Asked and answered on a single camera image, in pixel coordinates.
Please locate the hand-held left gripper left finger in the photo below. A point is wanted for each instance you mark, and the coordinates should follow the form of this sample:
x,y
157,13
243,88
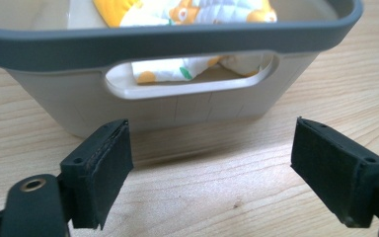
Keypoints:
x,y
97,174

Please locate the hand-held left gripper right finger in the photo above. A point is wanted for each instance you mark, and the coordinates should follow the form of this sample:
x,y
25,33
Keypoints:
x,y
335,171

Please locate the grey-rimmed beige plastic basket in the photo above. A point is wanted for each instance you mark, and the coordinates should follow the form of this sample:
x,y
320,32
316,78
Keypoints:
x,y
62,98

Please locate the white and yellow printed cloth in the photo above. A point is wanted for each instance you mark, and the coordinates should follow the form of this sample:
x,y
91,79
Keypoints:
x,y
190,13

